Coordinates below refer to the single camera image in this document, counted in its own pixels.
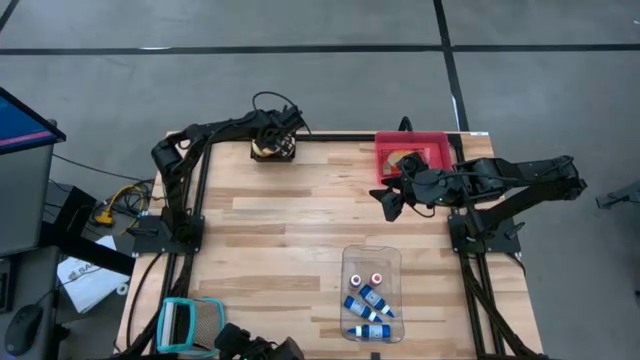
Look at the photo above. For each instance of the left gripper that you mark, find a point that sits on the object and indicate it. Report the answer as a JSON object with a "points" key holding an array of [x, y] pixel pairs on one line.
{"points": [[277, 125]]}

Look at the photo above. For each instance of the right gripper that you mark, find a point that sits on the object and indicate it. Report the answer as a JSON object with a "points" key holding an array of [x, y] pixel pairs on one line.
{"points": [[430, 185]]}

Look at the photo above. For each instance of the red snack box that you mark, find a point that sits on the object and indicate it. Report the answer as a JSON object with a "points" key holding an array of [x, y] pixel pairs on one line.
{"points": [[392, 161]]}

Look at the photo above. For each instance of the orange food colour bottle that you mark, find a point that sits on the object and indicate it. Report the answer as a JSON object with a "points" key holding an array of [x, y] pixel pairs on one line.
{"points": [[376, 279]]}

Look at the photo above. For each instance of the dark red food colour bottle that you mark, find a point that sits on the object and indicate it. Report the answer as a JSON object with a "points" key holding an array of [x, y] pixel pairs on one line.
{"points": [[355, 281]]}

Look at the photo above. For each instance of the blue food colour bottle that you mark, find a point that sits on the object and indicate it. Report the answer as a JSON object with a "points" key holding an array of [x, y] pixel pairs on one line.
{"points": [[372, 331], [374, 299], [356, 305]]}

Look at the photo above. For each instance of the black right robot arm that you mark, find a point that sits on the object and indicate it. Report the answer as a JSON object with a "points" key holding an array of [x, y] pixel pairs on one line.
{"points": [[530, 172]]}

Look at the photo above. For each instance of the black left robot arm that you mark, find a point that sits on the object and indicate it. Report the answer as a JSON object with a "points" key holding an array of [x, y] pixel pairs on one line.
{"points": [[172, 155]]}

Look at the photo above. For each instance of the clear plastic tray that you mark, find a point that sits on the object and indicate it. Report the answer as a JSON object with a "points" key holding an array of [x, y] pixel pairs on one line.
{"points": [[372, 257]]}

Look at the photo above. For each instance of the red plastic tray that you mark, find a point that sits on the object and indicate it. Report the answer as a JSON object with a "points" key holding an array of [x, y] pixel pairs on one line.
{"points": [[440, 145]]}

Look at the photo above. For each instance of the teal mesh desk organizer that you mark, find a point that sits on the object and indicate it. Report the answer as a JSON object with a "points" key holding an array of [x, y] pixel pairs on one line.
{"points": [[200, 320]]}

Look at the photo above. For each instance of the black stand bar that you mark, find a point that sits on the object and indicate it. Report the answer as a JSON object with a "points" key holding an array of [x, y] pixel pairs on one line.
{"points": [[90, 252]]}

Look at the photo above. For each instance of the black box on floor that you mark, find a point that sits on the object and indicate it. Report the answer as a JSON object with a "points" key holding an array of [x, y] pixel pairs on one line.
{"points": [[65, 205]]}

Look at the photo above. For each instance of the black stand foot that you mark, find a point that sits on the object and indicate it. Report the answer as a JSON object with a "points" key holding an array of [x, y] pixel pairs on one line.
{"points": [[617, 197]]}

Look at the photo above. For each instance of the white paper booklet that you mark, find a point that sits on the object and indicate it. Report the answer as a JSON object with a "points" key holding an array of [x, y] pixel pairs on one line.
{"points": [[90, 285]]}

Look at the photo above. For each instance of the monitor with blue screen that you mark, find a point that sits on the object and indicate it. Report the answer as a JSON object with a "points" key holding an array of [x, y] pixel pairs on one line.
{"points": [[20, 127]]}

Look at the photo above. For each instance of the grey cabinet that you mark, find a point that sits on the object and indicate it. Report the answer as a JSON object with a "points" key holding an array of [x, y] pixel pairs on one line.
{"points": [[25, 200]]}

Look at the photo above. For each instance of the black computer mouse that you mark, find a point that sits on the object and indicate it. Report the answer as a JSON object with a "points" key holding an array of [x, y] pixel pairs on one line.
{"points": [[22, 330]]}

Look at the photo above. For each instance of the black aluminium table frame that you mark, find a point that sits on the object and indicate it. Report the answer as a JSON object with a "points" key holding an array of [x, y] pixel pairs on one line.
{"points": [[330, 137]]}

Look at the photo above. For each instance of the black camera device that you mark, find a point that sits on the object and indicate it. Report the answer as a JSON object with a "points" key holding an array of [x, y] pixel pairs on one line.
{"points": [[235, 340]]}

